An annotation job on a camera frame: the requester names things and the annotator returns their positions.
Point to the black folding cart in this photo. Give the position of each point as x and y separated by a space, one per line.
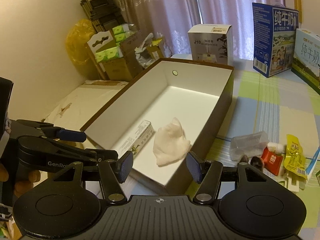
100 7

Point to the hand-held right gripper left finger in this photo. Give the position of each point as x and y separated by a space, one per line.
126 166

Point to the light blue milk carton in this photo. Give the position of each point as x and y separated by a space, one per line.
307 57

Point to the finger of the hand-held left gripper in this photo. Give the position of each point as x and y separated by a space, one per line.
75 152
72 134

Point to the stack of green tissue packs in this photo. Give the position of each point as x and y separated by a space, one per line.
108 53
122 33

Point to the pink patterned curtain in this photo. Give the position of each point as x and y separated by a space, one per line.
170 10

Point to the red snack packet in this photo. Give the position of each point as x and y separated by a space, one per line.
271 160

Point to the small white bottle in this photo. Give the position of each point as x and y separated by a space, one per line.
277 147

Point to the white crumpled cloth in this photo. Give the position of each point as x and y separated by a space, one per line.
172 142

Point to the person's left hand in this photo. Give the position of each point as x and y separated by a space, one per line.
26 183

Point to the cream embroidered bedsheet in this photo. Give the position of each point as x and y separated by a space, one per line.
82 100

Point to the white-fronted cardboard tissue carton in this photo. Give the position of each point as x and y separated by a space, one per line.
100 41

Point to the brown cardboard box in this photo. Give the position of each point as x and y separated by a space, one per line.
131 55

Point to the green white toothpaste box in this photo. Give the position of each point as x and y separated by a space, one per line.
140 135

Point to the large brown white-lined box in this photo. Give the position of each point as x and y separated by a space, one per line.
175 97

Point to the clear plastic container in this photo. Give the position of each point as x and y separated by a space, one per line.
245 142

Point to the yellow snack pouch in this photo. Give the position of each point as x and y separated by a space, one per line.
295 155

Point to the tall blue milk carton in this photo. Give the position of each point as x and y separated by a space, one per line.
272 45

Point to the blue white packet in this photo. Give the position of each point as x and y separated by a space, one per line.
313 160

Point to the white paper card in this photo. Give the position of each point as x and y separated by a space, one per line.
295 183

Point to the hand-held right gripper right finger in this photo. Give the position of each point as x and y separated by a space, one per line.
193 166

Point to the small open cardboard box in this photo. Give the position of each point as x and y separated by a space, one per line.
156 48

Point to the yellow plastic bag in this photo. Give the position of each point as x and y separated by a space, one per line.
80 45

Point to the white humidifier box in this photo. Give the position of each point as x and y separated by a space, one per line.
210 47

